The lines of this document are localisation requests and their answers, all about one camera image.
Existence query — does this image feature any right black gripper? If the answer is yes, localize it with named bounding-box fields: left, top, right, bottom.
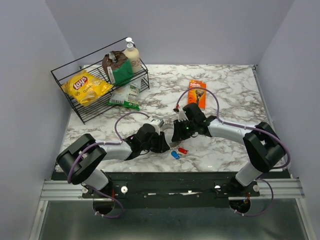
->
left=171, top=118, right=196, bottom=142

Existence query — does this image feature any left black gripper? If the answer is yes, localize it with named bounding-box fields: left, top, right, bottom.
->
left=141, top=131, right=170, bottom=154

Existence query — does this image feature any blue key tag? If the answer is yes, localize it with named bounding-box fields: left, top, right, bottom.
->
left=171, top=151, right=180, bottom=160

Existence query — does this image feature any red key tag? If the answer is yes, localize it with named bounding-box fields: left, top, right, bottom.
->
left=178, top=147, right=188, bottom=154

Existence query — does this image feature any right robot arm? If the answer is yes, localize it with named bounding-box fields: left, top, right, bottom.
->
left=171, top=103, right=286, bottom=196

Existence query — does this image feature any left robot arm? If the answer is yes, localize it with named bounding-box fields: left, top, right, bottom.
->
left=56, top=123, right=170, bottom=198

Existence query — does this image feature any orange Gillette razor box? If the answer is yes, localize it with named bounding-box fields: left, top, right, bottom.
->
left=187, top=79, right=207, bottom=110

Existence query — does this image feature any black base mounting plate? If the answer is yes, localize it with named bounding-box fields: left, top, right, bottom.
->
left=51, top=171, right=293, bottom=210

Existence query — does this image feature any green and white packet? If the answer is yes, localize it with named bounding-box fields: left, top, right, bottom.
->
left=107, top=79, right=141, bottom=111

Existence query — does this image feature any brown and green bag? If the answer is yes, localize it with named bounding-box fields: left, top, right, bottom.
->
left=102, top=51, right=134, bottom=86

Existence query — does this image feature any cream pump lotion bottle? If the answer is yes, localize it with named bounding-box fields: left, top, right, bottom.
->
left=123, top=37, right=141, bottom=74

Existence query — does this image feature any yellow Lays chips bag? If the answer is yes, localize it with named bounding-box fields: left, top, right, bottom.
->
left=61, top=70, right=113, bottom=107

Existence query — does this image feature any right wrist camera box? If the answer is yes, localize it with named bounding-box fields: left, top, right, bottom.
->
left=178, top=109, right=188, bottom=122

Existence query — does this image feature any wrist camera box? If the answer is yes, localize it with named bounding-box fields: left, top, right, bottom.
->
left=150, top=118, right=165, bottom=131
left=178, top=109, right=188, bottom=122

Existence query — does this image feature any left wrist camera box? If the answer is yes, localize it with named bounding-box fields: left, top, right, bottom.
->
left=150, top=118, right=165, bottom=131

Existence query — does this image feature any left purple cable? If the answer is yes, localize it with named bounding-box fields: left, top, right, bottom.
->
left=67, top=111, right=153, bottom=185

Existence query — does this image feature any purple cable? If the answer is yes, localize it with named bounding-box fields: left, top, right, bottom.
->
left=173, top=87, right=292, bottom=176
left=67, top=111, right=153, bottom=185

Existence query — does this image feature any black wire basket rack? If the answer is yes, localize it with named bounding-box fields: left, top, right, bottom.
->
left=50, top=37, right=150, bottom=125

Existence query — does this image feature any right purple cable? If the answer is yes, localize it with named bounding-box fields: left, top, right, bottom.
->
left=173, top=87, right=292, bottom=176

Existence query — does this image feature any aluminium rail frame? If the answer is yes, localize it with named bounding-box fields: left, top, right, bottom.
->
left=29, top=178, right=315, bottom=240

